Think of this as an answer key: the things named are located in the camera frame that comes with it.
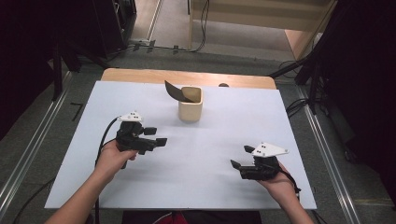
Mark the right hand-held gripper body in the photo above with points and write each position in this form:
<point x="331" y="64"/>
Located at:
<point x="264" y="165"/>

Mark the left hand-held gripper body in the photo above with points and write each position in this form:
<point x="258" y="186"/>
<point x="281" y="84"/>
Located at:
<point x="130" y="133"/>

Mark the beige utensil holder cup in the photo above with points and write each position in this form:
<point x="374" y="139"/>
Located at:
<point x="190" y="109"/>

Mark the person's right hand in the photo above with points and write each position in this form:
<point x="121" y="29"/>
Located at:
<point x="281" y="185"/>

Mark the person's left hand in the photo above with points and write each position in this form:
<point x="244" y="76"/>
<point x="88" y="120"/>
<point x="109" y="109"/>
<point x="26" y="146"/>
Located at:
<point x="112" y="158"/>

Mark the white table mat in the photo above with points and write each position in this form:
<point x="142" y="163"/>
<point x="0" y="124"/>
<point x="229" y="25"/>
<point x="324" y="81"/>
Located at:
<point x="199" y="161"/>

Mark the wooden table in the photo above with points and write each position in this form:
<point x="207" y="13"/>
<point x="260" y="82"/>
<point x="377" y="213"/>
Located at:
<point x="186" y="77"/>

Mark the person's dark red clothing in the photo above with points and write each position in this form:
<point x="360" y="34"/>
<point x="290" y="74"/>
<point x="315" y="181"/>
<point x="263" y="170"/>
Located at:
<point x="193" y="217"/>

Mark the black stand legs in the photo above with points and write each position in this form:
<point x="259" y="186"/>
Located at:
<point x="311" y="71"/>
<point x="57" y="68"/>

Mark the black cabinet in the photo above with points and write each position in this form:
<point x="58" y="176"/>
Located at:
<point x="115" y="25"/>

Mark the light wooden furniture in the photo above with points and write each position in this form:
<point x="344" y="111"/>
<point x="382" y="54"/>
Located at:
<point x="249" y="12"/>

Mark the metal floor rail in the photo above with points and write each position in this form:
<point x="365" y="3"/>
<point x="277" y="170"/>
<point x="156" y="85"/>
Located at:
<point x="31" y="149"/>
<point x="330" y="149"/>

